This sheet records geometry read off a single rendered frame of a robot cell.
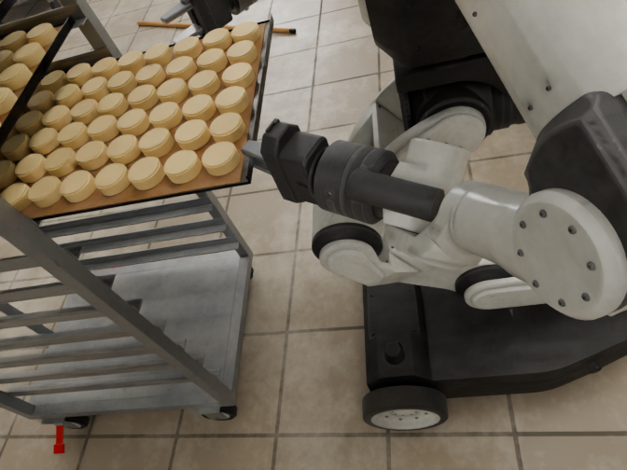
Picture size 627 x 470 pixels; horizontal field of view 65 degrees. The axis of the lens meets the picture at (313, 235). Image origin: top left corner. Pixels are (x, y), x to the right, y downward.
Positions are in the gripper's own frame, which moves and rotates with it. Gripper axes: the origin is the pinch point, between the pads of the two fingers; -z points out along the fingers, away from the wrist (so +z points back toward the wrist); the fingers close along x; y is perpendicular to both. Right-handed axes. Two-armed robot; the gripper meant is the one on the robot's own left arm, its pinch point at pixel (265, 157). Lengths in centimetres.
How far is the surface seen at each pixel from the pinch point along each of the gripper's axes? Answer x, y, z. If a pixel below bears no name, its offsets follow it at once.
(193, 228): -55, -9, -58
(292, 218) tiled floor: -87, -40, -54
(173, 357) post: -43, 25, -26
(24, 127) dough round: 1.4, 8.2, -48.2
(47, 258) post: -4.8, 24.7, -26.7
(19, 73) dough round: 10.3, 4.1, -43.5
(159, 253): -64, -1, -71
